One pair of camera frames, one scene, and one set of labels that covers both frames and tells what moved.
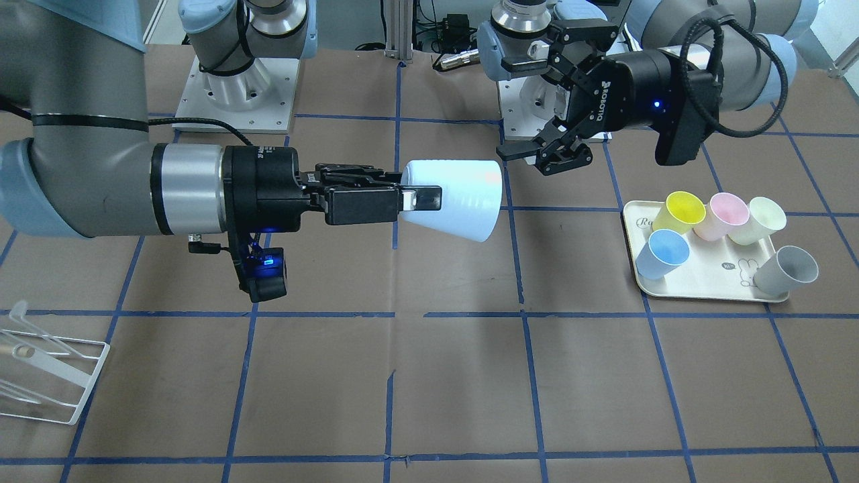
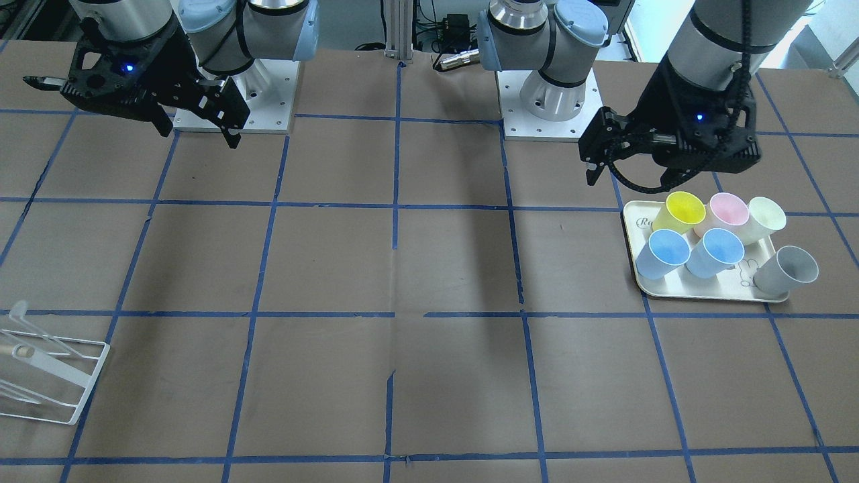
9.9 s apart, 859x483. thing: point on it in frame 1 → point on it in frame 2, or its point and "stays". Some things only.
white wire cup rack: (45, 377) stays
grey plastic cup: (782, 273) stays
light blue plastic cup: (471, 194) → (717, 251)
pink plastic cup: (725, 212) stays
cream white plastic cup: (766, 218) stays
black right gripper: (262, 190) → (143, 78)
